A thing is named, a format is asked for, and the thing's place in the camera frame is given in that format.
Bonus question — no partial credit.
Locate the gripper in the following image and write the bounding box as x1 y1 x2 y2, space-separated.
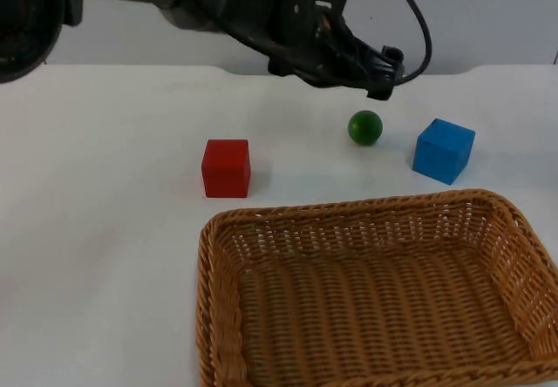
266 0 405 101

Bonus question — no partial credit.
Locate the blue cube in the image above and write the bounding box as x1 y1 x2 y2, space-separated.
412 118 477 187

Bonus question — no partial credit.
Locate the red cube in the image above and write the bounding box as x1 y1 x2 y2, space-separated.
201 138 253 199

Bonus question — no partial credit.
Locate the pale brown wicker basket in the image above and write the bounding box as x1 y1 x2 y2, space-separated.
194 188 558 387

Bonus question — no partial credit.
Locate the green ball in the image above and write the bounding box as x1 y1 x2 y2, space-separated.
347 110 384 147

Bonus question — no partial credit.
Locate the black cable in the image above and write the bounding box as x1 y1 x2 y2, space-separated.
365 0 433 85

